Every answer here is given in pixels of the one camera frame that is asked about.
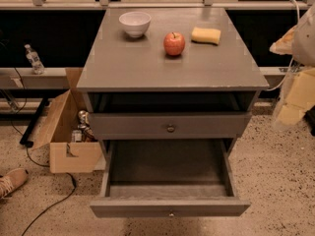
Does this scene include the red apple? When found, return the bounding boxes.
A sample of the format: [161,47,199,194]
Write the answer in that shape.
[163,32,185,56]

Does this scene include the tan shoe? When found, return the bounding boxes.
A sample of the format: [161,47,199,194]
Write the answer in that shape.
[0,168,29,199]

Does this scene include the cardboard box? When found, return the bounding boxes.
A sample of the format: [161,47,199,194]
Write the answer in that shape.
[31,68,105,173]

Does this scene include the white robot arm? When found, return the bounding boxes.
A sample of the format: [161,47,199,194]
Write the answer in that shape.
[270,5,315,130]

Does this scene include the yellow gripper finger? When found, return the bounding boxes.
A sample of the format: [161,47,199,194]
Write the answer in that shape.
[272,70,315,129]
[270,27,296,55]

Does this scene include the black floor cable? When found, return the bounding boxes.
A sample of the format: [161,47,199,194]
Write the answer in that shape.
[9,115,78,236]

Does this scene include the cans inside cardboard box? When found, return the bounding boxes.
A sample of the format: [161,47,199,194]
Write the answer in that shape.
[71,110,95,143]

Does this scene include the closed grey upper drawer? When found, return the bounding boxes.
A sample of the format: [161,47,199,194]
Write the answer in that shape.
[89,112,251,140]

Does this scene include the grey drawer cabinet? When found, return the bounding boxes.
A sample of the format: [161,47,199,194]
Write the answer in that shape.
[76,7,270,218]

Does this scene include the yellow sponge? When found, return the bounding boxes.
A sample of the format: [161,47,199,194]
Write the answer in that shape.
[191,27,221,44]

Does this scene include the white bowl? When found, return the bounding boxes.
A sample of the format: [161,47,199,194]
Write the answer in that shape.
[119,11,152,38]

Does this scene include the white hanging cable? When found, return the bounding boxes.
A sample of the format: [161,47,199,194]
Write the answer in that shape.
[265,0,301,92]

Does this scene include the open grey lower drawer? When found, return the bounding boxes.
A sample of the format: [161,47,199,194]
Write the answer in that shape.
[91,139,250,217]

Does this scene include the clear plastic water bottle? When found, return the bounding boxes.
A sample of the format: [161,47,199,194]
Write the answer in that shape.
[25,44,44,75]

